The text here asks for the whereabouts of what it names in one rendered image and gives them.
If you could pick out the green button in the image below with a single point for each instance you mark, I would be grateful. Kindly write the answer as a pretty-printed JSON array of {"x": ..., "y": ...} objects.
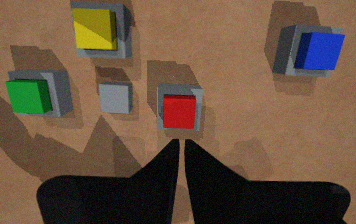
[{"x": 39, "y": 92}]

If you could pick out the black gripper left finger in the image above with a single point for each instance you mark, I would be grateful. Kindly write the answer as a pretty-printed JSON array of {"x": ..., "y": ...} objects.
[{"x": 147, "y": 197}]

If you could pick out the yellow button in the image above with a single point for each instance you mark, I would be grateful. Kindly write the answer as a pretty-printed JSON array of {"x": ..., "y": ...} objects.
[{"x": 101, "y": 29}]

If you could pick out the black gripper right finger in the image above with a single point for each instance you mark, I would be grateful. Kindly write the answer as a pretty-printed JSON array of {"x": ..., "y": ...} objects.
[{"x": 218, "y": 195}]

